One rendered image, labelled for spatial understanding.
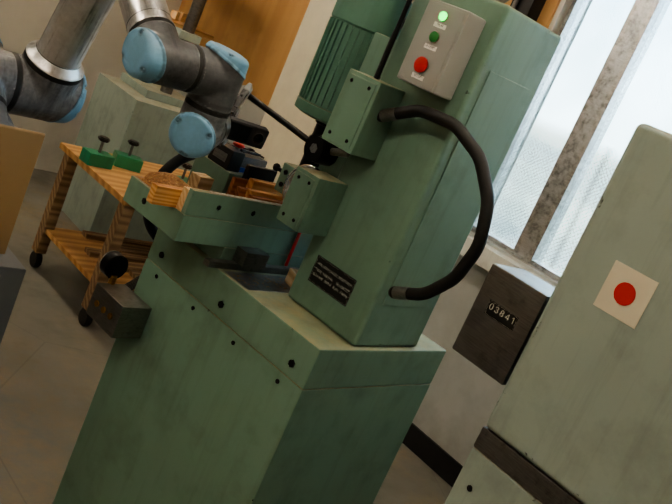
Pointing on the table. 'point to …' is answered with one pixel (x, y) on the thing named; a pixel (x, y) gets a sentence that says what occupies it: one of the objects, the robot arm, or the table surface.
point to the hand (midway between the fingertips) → (239, 114)
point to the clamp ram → (259, 173)
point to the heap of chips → (163, 179)
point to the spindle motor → (344, 51)
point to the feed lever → (323, 154)
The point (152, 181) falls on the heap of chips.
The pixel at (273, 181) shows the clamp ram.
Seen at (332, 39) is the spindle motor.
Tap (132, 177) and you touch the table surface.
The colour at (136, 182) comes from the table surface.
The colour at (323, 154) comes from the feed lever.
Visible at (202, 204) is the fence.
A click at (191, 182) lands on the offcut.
